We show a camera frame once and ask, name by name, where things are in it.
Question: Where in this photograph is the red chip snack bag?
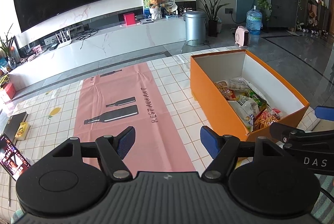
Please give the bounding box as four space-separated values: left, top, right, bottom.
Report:
253 107 283 131

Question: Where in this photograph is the green sausage snack stick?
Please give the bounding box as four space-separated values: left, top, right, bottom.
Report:
245 89 267 111

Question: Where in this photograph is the white grey snack packet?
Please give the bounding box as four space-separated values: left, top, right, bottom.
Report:
228 97 260 132

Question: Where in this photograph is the orange peanut snack pack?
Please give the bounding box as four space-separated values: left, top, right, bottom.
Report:
215 81 239 101

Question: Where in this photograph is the pink bottle print mat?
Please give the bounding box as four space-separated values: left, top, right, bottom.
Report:
74 63 195 175

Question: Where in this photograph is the white checked tablecloth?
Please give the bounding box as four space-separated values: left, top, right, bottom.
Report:
0 46 322 224

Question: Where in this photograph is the orange storage box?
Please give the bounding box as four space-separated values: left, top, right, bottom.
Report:
190 50 310 141

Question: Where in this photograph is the small yellow box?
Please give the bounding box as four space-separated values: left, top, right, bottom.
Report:
15 122 30 141

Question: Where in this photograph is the smartphone with lit screen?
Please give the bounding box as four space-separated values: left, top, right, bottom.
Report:
0 134 30 181

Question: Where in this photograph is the black book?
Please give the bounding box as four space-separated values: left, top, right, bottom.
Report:
3 112 28 141

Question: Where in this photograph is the pink space heater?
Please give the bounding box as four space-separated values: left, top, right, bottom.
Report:
234 26 250 47

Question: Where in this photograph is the red box on floor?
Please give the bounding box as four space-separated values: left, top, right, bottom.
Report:
2 83 16 99

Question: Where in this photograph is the white tv cabinet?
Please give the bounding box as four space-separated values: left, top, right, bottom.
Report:
9 17 186 90

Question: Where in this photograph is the blue water jug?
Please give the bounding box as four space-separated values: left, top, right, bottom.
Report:
246 6 262 35

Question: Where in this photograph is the white wifi router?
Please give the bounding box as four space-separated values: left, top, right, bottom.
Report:
56 29 72 48

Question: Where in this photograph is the dark cabinet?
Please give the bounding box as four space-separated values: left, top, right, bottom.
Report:
266 0 298 28

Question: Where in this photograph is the tall leaf potted plant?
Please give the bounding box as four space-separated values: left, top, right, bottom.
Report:
196 0 230 37

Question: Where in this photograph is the silver trash bin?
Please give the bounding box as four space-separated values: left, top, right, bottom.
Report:
183 11 206 47

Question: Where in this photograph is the red box on cabinet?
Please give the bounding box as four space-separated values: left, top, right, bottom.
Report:
123 12 136 26

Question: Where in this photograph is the left potted green plant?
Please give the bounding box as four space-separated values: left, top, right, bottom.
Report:
1 24 16 70

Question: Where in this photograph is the teddy bear in basket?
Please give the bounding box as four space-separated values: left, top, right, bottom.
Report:
149 0 165 20

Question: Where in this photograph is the round hand fan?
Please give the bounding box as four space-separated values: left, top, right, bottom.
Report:
161 0 178 14

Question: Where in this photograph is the black cable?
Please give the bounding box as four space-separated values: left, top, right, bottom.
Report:
319 185 334 198

